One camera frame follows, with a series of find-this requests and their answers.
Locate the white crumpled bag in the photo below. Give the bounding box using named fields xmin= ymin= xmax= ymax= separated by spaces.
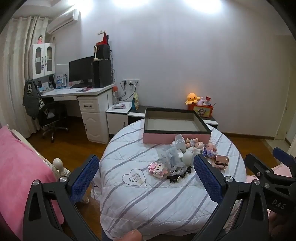
xmin=172 ymin=135 xmax=186 ymax=152

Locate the rose gold cup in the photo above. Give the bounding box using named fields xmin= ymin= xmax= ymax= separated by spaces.
xmin=215 ymin=156 xmax=229 ymax=171

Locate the purple block figure toy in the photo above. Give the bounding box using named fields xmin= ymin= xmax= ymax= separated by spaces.
xmin=203 ymin=143 xmax=218 ymax=158

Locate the white door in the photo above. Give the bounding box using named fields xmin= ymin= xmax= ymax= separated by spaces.
xmin=275 ymin=35 xmax=294 ymax=139

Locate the red printed toy box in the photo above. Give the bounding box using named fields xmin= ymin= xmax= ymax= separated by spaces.
xmin=188 ymin=103 xmax=214 ymax=118

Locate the blue yellow snack bag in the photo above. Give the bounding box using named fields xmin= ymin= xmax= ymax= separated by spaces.
xmin=131 ymin=93 xmax=140 ymax=110

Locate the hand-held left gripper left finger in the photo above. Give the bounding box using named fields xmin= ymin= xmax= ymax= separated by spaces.
xmin=22 ymin=154 xmax=100 ymax=241

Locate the blue white package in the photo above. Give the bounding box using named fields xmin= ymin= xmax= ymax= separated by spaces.
xmin=55 ymin=74 xmax=67 ymax=88

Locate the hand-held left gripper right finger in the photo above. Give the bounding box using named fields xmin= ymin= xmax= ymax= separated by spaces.
xmin=193 ymin=153 xmax=270 ymax=241

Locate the pink printed cloth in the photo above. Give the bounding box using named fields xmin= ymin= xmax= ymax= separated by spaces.
xmin=245 ymin=162 xmax=296 ymax=232

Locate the white glass door cabinet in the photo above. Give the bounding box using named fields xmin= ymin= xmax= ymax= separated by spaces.
xmin=29 ymin=43 xmax=56 ymax=79

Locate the white air conditioner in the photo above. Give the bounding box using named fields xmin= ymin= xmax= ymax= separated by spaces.
xmin=46 ymin=9 xmax=86 ymax=35

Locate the pink block figure toy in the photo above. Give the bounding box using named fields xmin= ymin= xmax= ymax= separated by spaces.
xmin=148 ymin=162 xmax=170 ymax=178

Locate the pink box with black rim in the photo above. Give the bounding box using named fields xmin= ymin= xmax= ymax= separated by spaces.
xmin=143 ymin=107 xmax=212 ymax=144

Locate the black power cable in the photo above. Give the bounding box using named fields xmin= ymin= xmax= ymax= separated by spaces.
xmin=120 ymin=81 xmax=128 ymax=102

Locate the white nightstand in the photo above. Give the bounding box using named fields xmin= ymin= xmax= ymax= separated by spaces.
xmin=106 ymin=104 xmax=132 ymax=135

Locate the clear plastic bag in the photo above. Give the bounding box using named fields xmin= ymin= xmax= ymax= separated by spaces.
xmin=156 ymin=145 xmax=188 ymax=176

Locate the orange octopus plush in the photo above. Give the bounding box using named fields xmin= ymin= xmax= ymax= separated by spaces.
xmin=185 ymin=93 xmax=201 ymax=105

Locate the black jeweled hair clip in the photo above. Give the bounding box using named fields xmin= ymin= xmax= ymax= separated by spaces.
xmin=166 ymin=166 xmax=193 ymax=183

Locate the black computer monitor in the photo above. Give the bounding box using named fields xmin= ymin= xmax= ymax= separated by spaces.
xmin=69 ymin=56 xmax=95 ymax=86

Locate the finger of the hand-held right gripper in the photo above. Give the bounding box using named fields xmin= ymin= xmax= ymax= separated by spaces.
xmin=272 ymin=147 xmax=296 ymax=178
xmin=245 ymin=153 xmax=277 ymax=186

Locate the white figurine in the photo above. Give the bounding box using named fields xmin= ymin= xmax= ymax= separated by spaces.
xmin=183 ymin=147 xmax=201 ymax=166

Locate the red bag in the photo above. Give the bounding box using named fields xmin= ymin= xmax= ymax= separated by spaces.
xmin=97 ymin=30 xmax=109 ymax=45

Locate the low cabinet with black top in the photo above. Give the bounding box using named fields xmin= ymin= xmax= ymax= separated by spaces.
xmin=127 ymin=105 xmax=219 ymax=129

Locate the pink blanket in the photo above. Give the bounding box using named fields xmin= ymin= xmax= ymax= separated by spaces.
xmin=0 ymin=126 xmax=65 ymax=232

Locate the cream curtain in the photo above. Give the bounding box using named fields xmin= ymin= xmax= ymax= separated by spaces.
xmin=0 ymin=16 xmax=50 ymax=139

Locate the black office chair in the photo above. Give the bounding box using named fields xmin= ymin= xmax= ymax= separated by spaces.
xmin=38 ymin=102 xmax=69 ymax=142

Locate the person's right hand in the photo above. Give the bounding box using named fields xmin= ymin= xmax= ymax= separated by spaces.
xmin=268 ymin=210 xmax=296 ymax=241

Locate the black printed jacket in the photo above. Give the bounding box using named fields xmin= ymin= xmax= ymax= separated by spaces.
xmin=22 ymin=78 xmax=50 ymax=120

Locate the black computer tower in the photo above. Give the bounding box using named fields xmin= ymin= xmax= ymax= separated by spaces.
xmin=93 ymin=60 xmax=112 ymax=88

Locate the white desk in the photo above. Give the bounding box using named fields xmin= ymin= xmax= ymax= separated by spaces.
xmin=40 ymin=82 xmax=115 ymax=144

